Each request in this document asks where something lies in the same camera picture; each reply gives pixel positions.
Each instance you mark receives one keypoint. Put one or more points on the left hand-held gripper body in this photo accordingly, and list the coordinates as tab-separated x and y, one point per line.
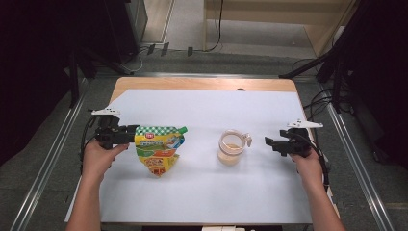
109	134

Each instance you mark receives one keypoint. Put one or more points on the metal floor rail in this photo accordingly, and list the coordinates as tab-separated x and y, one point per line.
359	170
48	166

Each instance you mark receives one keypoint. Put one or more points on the person's left hand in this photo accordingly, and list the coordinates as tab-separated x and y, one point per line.
96	162

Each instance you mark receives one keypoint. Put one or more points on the dark table grommet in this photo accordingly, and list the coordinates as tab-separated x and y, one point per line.
240	89

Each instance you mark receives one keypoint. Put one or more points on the wooden table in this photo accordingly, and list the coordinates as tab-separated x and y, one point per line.
208	83

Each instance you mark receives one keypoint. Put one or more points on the black metal stand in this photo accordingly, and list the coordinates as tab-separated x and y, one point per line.
73	83

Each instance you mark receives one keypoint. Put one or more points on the dark cabinet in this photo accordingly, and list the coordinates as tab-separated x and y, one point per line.
126	29

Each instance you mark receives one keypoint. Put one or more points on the light wooden shelf unit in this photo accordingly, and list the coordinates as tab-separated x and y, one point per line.
272	16

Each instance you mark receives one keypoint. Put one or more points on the white object at table edge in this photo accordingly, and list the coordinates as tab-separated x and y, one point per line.
227	228

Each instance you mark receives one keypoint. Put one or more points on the black tripod stand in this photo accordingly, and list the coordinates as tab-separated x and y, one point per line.
336	64

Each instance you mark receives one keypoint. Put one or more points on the yellow green spout pouch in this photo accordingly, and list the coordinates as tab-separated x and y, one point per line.
158	147

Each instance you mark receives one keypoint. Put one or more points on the person's right hand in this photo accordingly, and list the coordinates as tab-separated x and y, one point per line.
309	170

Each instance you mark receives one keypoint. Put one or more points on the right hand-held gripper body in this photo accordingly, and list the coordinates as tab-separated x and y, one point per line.
298	144

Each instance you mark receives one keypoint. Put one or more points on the black curtain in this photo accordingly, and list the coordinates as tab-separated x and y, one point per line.
32	80
385	80

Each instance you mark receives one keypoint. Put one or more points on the clear jar with hinged lid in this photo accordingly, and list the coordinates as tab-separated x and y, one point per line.
231	149

